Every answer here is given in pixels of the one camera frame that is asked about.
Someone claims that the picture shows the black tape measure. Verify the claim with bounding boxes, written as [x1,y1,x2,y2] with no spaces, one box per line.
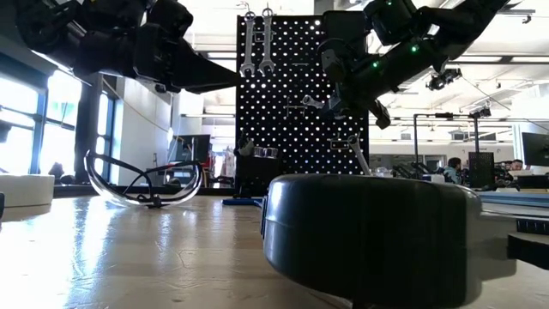
[261,173,484,309]

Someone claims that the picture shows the black building pillar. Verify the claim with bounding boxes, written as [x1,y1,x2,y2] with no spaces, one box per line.
[73,72,105,184]

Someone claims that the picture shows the black ceiling lamp rail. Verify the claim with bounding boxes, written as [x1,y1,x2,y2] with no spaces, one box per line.
[497,0,537,25]

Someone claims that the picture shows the clear black-framed safety glasses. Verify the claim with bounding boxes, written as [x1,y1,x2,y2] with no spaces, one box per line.
[83,148,205,210]

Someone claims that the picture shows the silver spiral air duct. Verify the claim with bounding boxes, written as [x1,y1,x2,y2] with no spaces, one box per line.
[388,64,430,94]

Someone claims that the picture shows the black ceiling camera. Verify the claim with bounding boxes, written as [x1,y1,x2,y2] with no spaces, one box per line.
[469,105,493,120]

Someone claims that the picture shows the black computer monitor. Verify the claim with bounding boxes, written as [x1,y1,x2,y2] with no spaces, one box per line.
[170,133,212,165]
[521,131,549,168]

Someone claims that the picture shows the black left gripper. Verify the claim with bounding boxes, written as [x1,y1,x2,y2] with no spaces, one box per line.
[72,0,244,95]

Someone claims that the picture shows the person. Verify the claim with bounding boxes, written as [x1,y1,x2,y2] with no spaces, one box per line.
[497,157,525,190]
[441,156,468,186]

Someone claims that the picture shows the black ceiling spotlight cluster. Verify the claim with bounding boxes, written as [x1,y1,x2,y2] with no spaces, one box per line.
[425,67,463,92]

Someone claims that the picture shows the black aluminium table frame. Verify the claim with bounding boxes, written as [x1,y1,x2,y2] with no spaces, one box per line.
[475,191,549,235]

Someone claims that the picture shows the black perforated pegboard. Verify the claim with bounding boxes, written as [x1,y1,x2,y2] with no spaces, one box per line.
[235,15,370,199]

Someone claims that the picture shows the long ceiling light fixture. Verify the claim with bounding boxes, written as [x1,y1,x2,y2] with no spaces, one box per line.
[205,50,237,61]
[445,54,504,64]

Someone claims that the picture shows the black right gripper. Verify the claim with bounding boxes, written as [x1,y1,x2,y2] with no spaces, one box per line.
[320,80,393,131]

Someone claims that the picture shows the white masking tape roll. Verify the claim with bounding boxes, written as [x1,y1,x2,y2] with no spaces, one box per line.
[0,173,56,209]

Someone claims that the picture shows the double-prong metal pegboard hook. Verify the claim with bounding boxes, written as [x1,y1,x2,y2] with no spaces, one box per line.
[328,132,362,151]
[282,96,308,120]

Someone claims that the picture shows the pair of hanging wrenches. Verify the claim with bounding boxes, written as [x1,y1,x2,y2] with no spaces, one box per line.
[238,1,278,44]

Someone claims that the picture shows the blue T-handle hex key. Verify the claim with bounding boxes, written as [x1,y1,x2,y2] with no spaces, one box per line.
[221,196,263,208]

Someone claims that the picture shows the black background robot rig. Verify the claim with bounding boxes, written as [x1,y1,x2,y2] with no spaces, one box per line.
[412,111,481,190]

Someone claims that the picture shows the short silver combination wrench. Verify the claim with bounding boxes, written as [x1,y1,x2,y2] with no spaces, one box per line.
[347,133,373,176]

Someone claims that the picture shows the black pegboard bin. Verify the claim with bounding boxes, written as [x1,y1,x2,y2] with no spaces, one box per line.
[322,10,370,48]

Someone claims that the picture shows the small background black pegboard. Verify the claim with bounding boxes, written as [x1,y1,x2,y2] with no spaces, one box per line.
[467,151,496,189]

